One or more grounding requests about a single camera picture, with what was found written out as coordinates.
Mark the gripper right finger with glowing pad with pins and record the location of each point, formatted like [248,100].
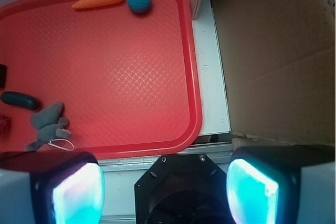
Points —
[282,184]

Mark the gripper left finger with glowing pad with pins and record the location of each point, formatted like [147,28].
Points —
[51,187]

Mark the grey plush toy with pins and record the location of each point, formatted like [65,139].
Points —
[51,129]

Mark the dark red toy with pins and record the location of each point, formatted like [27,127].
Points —
[4,123]

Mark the dark green toy cucumber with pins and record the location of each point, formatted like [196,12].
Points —
[19,99]

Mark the black block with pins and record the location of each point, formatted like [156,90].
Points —
[3,75]

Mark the red plastic tray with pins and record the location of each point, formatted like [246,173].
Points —
[128,82]

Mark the brown cardboard box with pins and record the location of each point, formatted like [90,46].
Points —
[278,61]

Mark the black octagonal mount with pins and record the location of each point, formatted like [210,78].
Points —
[182,188]

